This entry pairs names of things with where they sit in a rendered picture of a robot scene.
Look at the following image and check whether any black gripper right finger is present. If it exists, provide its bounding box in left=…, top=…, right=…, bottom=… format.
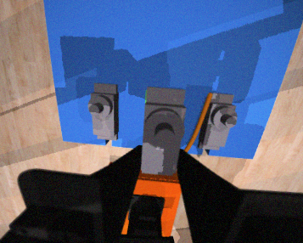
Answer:
left=177, top=149, right=303, bottom=243

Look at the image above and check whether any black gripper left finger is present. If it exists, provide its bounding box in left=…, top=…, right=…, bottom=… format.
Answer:
left=17, top=145, right=143, bottom=243

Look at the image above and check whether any blue flat deck plate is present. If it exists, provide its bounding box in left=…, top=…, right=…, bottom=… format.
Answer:
left=43, top=0, right=303, bottom=160

